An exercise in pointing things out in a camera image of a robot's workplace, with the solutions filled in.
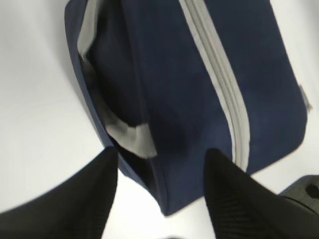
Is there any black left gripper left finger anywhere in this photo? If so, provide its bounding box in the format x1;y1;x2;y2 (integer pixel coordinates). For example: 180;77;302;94
0;147;118;239

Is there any navy white lunch bag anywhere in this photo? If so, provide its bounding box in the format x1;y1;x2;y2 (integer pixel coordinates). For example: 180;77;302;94
64;0;307;216

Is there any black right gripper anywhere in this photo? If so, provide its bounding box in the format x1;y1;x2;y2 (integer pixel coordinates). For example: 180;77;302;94
279;175;319;212

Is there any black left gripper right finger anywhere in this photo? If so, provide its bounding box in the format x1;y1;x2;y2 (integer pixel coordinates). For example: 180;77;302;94
203;148;319;239

